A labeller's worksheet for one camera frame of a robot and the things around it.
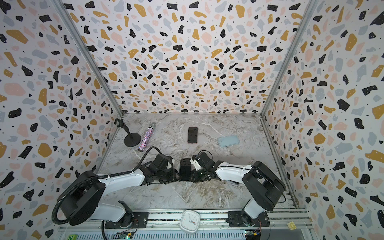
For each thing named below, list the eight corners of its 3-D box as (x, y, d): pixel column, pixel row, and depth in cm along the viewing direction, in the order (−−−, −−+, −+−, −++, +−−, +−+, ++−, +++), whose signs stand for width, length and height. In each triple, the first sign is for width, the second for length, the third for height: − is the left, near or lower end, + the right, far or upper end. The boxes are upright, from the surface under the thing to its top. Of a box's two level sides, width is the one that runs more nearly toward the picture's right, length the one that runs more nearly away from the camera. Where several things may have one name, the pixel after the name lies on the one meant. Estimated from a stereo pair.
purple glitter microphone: (139, 151, 102) (137, 148, 98) (151, 125, 117) (150, 121, 114) (144, 152, 101) (143, 148, 98) (156, 126, 116) (155, 122, 113)
